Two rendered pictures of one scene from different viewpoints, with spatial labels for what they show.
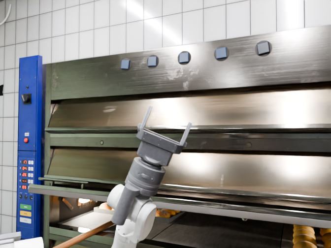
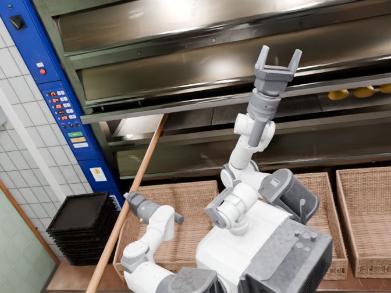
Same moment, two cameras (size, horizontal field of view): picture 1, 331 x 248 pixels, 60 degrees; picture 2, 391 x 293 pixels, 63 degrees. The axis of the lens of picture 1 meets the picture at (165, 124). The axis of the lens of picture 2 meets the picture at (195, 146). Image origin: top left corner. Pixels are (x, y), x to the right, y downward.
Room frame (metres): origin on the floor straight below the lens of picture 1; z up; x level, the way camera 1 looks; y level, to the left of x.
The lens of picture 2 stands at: (-0.07, 0.42, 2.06)
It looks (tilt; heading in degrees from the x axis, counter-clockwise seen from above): 33 degrees down; 351
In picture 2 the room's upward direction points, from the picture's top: 15 degrees counter-clockwise
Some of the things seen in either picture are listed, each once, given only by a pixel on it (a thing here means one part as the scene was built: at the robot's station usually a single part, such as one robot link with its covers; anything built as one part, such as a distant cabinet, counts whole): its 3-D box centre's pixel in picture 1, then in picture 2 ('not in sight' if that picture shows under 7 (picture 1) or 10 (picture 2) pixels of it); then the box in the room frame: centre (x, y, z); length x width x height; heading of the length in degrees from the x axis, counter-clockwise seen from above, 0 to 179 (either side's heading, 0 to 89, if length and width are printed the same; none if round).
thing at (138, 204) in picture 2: not in sight; (142, 208); (0.95, 0.54, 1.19); 0.12 x 0.10 x 0.13; 30
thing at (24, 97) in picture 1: (24, 94); (13, 18); (1.64, 0.81, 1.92); 0.06 x 0.04 x 0.11; 65
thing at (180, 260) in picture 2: not in sight; (170, 228); (1.25, 0.47, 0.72); 0.56 x 0.49 x 0.28; 66
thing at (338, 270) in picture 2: not in sight; (280, 224); (1.00, -0.08, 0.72); 0.56 x 0.49 x 0.28; 65
